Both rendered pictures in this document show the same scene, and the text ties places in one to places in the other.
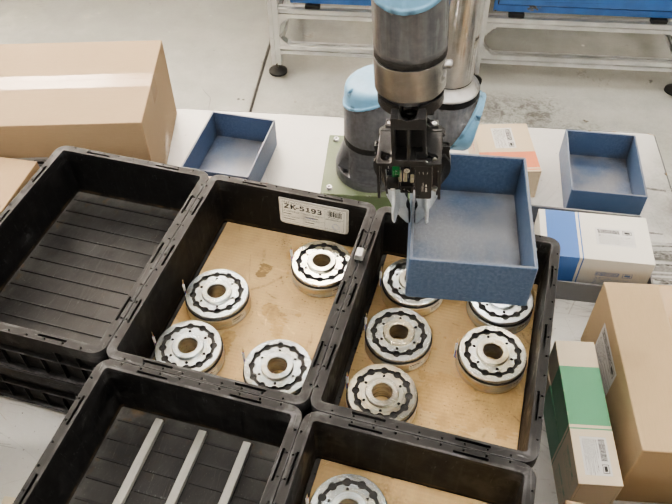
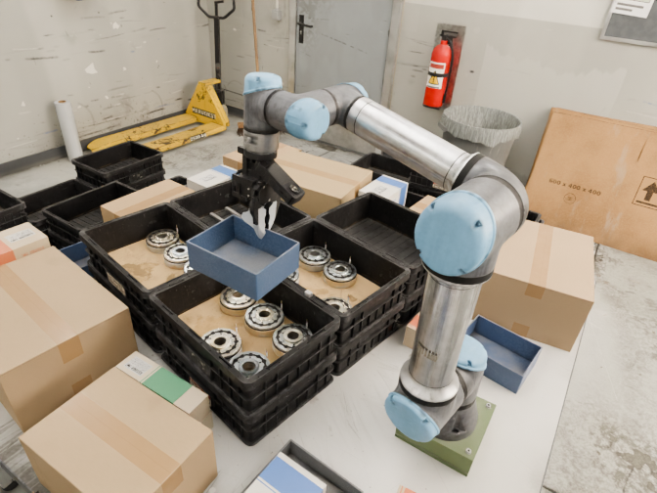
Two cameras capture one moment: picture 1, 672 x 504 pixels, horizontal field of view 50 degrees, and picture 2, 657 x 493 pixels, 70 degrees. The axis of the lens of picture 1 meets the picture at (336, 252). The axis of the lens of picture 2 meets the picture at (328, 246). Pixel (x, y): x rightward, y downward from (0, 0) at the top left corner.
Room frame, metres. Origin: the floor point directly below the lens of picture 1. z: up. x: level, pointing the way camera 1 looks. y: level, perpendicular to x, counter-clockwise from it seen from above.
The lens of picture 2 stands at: (1.18, -0.88, 1.71)
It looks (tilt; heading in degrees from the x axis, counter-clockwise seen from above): 33 degrees down; 114
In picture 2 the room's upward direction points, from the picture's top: 4 degrees clockwise
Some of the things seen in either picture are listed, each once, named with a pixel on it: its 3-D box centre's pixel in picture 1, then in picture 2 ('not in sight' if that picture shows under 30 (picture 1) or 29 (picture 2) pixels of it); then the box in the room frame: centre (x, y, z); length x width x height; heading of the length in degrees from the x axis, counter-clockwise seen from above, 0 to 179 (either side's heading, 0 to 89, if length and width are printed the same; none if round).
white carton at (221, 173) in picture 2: not in sight; (215, 185); (-0.01, 0.55, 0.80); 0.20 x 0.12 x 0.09; 82
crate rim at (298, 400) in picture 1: (253, 278); (326, 263); (0.72, 0.13, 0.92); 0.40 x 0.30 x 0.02; 163
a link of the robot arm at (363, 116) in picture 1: (377, 105); (455, 367); (1.15, -0.08, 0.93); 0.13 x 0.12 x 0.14; 74
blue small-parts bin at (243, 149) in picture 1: (231, 155); (496, 351); (1.24, 0.23, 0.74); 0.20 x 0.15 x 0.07; 166
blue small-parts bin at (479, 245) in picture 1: (467, 224); (243, 254); (0.65, -0.17, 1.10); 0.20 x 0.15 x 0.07; 174
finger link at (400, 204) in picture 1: (397, 203); (262, 215); (0.64, -0.08, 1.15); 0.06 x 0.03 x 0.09; 172
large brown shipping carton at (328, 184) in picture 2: not in sight; (312, 193); (0.37, 0.71, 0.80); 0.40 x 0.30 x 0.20; 179
